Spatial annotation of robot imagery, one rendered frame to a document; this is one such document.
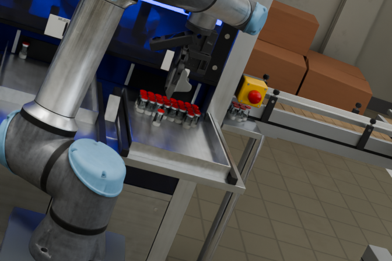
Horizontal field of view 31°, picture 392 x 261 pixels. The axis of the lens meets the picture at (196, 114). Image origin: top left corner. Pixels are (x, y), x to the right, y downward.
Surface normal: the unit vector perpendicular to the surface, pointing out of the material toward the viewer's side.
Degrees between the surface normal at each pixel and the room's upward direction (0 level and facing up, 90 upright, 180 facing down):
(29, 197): 90
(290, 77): 90
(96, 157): 7
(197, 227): 0
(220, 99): 90
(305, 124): 90
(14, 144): 73
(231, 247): 0
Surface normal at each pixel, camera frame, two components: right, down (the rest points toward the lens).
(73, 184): -0.44, 0.15
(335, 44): 0.09, 0.39
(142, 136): 0.35, -0.87
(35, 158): -0.25, -0.15
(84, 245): 0.48, 0.18
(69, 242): 0.04, 0.05
